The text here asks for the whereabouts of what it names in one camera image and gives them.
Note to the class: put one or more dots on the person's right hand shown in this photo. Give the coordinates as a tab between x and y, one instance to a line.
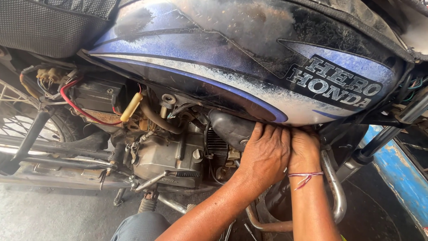
303	150

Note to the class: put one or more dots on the person's left hand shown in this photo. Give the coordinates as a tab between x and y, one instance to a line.
266	157

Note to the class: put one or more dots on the person's right fingers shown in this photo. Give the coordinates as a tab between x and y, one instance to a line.
299	132

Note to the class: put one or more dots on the red and white wrist thread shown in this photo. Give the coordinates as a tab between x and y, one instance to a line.
305	176

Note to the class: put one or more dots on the chrome crash guard bar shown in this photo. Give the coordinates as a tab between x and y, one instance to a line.
331	190

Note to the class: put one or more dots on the black front fork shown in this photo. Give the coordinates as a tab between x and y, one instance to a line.
391	134

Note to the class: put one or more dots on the blue and black fuel tank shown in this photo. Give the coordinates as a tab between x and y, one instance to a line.
234	57

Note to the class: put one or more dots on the blue painted metal object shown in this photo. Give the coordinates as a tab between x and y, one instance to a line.
399	170

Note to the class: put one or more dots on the grey motorcycle engine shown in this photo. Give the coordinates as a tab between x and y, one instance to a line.
174	154

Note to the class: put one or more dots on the black rubber tank cover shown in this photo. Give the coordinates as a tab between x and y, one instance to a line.
377	23

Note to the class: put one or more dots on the chrome gear shift lever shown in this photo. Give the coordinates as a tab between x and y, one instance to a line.
163	177

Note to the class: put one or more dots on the black ribbed footrest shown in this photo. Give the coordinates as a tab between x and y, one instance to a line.
147	202

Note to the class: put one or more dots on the yellow fuse holder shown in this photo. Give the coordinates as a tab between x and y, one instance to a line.
131	107

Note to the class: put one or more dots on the person's grey trouser knee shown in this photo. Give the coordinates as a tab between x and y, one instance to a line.
140	227

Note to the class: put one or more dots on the black motorcycle battery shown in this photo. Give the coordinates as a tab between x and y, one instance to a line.
98	95

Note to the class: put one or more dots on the chrome exhaust pipe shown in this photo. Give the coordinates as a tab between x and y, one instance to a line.
60	174

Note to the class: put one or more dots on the spoked rear wheel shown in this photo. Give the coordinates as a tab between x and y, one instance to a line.
30	113

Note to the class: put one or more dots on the black textured motorcycle seat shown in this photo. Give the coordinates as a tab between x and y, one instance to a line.
50	23

